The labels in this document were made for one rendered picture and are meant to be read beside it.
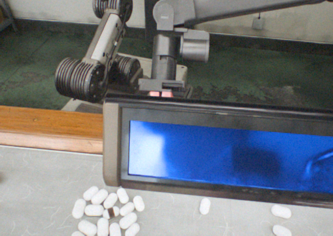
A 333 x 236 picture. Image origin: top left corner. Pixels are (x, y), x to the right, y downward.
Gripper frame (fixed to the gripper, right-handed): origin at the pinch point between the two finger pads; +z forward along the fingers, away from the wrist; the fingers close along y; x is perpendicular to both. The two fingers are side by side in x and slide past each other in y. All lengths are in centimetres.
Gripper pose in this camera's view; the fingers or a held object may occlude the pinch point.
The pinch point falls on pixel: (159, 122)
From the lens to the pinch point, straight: 59.7
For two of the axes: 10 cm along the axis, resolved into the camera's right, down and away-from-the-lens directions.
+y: 9.9, 0.6, -0.9
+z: -0.7, 9.9, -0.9
